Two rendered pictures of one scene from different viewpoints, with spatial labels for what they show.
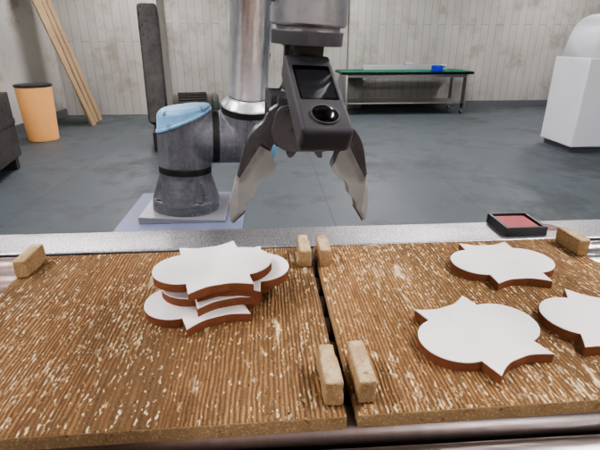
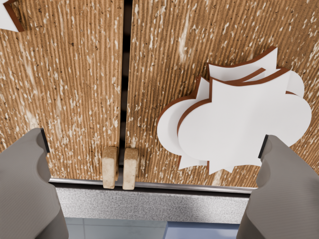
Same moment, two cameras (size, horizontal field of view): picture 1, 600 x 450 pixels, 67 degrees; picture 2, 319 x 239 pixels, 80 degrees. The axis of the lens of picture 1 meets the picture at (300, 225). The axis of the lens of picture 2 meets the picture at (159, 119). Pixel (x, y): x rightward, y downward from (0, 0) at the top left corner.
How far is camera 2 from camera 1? 42 cm
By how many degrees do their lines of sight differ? 40
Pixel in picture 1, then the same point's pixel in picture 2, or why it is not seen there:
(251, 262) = (202, 127)
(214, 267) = (245, 123)
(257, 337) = (206, 30)
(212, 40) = not seen: outside the picture
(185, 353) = (280, 19)
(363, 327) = (88, 24)
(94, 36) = not seen: outside the picture
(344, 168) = (21, 206)
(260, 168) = (291, 212)
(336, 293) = (108, 96)
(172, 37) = not seen: outside the picture
